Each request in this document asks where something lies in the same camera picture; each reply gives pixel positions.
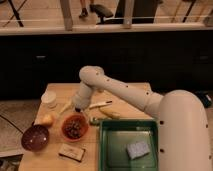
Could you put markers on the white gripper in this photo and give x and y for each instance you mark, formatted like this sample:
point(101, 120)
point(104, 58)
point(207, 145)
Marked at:
point(82, 98)

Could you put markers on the dark grape bunch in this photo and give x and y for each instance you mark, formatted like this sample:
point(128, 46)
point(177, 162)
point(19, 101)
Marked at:
point(73, 129)

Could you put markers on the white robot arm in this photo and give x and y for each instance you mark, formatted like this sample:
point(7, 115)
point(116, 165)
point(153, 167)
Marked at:
point(183, 131)

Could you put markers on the red orange bowl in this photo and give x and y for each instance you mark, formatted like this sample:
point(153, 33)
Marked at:
point(84, 128)

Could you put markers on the dark maroon bowl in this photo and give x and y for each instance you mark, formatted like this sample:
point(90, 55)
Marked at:
point(35, 138)

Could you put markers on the green toy piece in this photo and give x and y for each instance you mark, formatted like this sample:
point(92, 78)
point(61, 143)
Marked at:
point(93, 121)

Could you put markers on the yellow banana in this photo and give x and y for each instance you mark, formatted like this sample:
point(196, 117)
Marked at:
point(109, 113)

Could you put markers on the white plastic cup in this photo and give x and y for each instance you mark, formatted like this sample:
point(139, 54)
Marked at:
point(48, 99)

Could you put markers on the small yellow apple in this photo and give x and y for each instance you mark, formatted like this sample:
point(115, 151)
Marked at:
point(47, 120)

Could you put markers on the brown rectangular block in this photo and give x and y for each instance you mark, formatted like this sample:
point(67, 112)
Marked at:
point(72, 152)

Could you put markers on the green plastic tray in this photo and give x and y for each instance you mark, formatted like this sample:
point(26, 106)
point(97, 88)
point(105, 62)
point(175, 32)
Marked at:
point(115, 135)

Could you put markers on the blue grey sponge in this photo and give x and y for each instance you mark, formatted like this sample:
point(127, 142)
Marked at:
point(137, 149)

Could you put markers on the dark cabinet row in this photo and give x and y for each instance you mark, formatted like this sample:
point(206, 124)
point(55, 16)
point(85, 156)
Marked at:
point(167, 60)

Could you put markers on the black office chair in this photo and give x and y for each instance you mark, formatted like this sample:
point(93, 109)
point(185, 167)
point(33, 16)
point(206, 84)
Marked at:
point(102, 12)

